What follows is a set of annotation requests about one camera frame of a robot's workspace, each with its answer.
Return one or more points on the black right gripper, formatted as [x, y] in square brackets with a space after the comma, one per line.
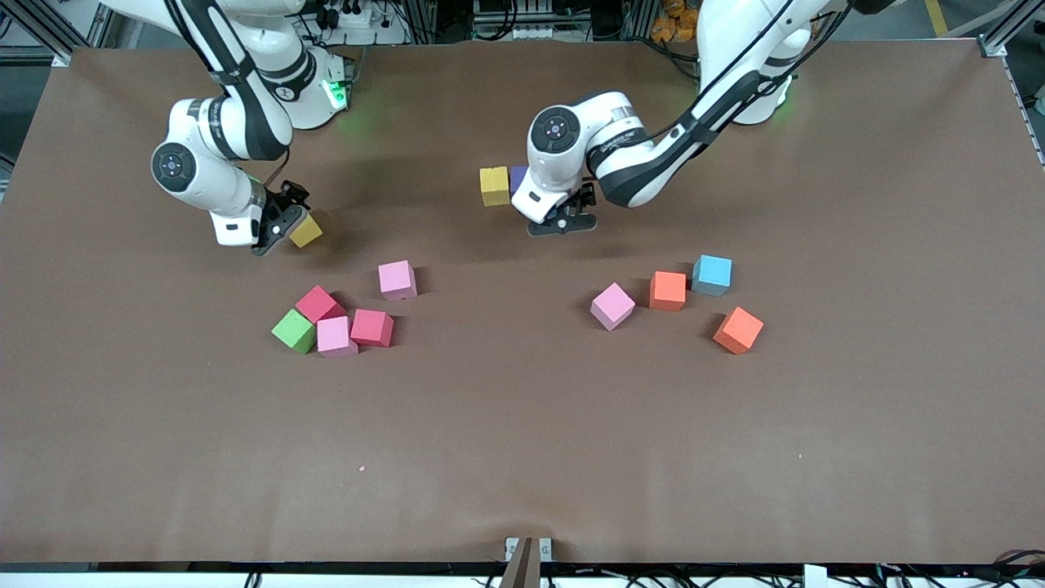
[282, 207]

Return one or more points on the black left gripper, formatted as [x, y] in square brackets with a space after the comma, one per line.
[587, 195]

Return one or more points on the yellow foam block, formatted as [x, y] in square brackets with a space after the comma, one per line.
[494, 186]
[309, 233]

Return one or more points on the pink foam block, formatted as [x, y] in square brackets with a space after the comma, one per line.
[612, 306]
[397, 280]
[336, 336]

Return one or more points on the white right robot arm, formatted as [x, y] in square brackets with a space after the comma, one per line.
[175, 167]

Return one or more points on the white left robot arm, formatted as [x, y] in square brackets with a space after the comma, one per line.
[555, 131]

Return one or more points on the purple foam block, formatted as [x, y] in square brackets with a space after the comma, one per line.
[518, 178]

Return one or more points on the red foam block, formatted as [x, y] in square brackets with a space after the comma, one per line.
[372, 327]
[317, 302]

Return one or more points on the green foam block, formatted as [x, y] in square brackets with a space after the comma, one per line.
[294, 331]

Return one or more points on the orange foam block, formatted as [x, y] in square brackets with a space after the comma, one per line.
[738, 330]
[668, 290]

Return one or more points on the blue foam block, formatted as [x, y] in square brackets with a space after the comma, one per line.
[712, 274]

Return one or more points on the small white device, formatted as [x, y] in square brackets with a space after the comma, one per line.
[532, 33]

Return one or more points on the white power strip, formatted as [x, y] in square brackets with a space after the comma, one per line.
[355, 18]

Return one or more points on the bag of orange items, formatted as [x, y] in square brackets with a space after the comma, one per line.
[673, 20]

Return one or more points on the aluminium frame profile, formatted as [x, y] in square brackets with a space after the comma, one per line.
[992, 47]
[61, 59]

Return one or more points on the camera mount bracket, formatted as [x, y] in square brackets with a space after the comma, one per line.
[522, 567]

